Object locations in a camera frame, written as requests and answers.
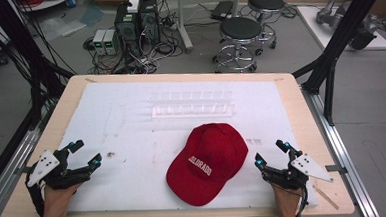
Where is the person's left hand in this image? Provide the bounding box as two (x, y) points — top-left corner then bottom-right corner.
(40, 181), (85, 217)

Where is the black computer tower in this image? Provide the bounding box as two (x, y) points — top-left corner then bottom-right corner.
(112, 2), (143, 57)
(137, 0), (163, 47)

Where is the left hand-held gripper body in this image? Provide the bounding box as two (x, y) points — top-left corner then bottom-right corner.
(24, 147), (93, 192)

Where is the black gripper strap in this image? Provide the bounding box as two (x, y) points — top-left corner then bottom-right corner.
(23, 177), (48, 217)

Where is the thin wooden stick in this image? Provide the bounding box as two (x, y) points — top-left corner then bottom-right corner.
(312, 182), (341, 212)

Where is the white box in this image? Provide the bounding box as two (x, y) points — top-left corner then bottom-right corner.
(126, 0), (142, 15)

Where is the white board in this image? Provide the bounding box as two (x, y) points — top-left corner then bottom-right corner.
(296, 0), (386, 56)

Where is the wooden table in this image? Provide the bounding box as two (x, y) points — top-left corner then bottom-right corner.
(0, 60), (356, 217)

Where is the grey power supply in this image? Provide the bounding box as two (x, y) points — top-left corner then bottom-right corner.
(92, 28), (108, 57)
(103, 28), (121, 56)

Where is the aluminium rail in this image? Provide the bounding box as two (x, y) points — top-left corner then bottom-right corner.
(0, 105), (64, 217)
(300, 81), (382, 217)

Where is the black round stool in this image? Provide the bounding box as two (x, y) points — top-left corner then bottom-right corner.
(210, 15), (267, 76)
(246, 0), (289, 51)

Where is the tangle of cables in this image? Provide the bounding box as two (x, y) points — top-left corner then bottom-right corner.
(81, 18), (187, 78)

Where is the grey metal bracket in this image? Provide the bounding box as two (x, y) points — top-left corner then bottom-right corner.
(324, 163), (349, 177)

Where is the clear plastic sheet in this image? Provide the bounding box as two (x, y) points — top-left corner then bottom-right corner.
(38, 4), (107, 39)

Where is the person's right hand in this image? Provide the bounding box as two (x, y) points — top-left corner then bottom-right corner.
(270, 181), (305, 217)

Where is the grey metal stand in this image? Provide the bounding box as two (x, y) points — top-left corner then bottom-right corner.
(174, 0), (195, 54)

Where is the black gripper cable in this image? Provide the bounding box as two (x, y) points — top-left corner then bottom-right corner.
(293, 182), (312, 217)

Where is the black metal frame with cables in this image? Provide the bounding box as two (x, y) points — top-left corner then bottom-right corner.
(0, 0), (80, 134)

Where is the red baseball cap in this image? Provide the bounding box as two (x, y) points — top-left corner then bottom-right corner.
(163, 121), (252, 209)

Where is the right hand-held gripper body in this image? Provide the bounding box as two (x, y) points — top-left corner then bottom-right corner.
(260, 146), (335, 192)

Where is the clear acrylic rack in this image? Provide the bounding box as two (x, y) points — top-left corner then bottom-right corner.
(151, 100), (236, 122)
(149, 87), (235, 106)

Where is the black flat case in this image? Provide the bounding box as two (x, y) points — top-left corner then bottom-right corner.
(208, 0), (235, 22)

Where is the white foam mat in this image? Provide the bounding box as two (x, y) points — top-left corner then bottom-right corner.
(60, 70), (319, 217)

